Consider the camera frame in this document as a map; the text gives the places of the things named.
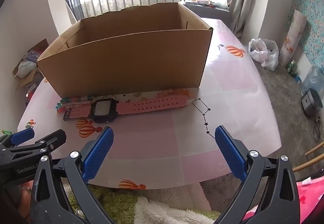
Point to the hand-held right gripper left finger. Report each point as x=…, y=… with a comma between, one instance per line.
x=98, y=153

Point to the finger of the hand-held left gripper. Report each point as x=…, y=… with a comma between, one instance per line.
x=22, y=136
x=54, y=137

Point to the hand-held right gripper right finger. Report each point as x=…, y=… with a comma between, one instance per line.
x=230, y=155

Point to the cardboard box of clutter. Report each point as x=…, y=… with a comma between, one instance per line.
x=25, y=79

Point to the green and white fluffy garment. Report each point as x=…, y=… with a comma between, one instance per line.
x=151, y=211

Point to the pink bag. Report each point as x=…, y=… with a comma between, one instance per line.
x=311, y=201

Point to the grey rice cooker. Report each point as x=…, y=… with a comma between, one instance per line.
x=310, y=102

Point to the white plastic bag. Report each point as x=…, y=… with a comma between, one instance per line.
x=263, y=54

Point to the large clear water bottle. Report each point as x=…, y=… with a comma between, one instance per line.
x=313, y=79

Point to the black metal rack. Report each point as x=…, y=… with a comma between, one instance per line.
x=73, y=7

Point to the rolled printed paper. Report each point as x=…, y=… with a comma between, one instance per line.
x=295, y=34

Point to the grey desk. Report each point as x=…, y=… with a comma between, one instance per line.
x=205, y=8

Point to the teal floral cloth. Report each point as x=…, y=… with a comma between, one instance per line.
x=312, y=16

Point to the wooden chair frame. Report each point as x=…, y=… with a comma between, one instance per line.
x=313, y=149

